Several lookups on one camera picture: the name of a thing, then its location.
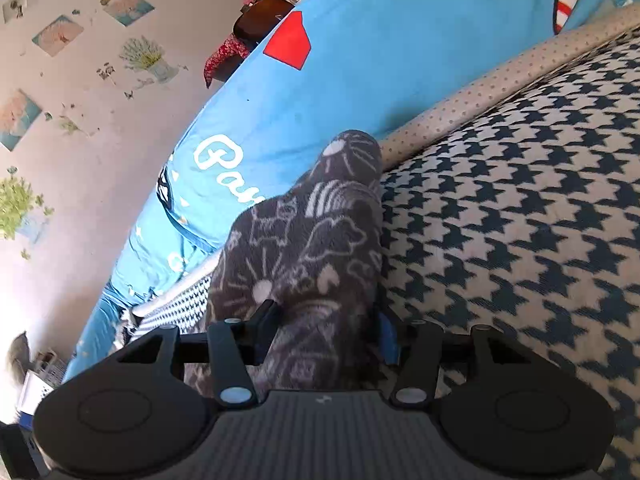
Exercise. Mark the grey cloth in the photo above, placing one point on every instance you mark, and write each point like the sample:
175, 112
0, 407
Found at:
19, 355

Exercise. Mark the blue printed sofa cover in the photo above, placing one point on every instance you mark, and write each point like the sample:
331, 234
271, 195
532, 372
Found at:
375, 60

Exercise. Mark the green plant wall sticker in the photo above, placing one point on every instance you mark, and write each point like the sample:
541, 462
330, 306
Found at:
17, 205

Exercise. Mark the dark wooden chair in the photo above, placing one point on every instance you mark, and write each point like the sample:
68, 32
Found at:
265, 15
225, 57

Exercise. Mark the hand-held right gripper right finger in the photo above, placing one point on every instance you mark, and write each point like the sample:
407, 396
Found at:
387, 337

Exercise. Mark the lavender pot wall sticker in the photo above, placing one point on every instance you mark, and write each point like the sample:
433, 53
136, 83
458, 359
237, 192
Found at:
147, 57

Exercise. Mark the houndstooth sofa seat mat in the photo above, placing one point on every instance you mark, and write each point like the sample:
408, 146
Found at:
500, 260

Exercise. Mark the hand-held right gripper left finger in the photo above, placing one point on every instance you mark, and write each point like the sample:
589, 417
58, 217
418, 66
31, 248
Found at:
267, 330

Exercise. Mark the white woven basket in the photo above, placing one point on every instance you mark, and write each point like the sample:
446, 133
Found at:
42, 385

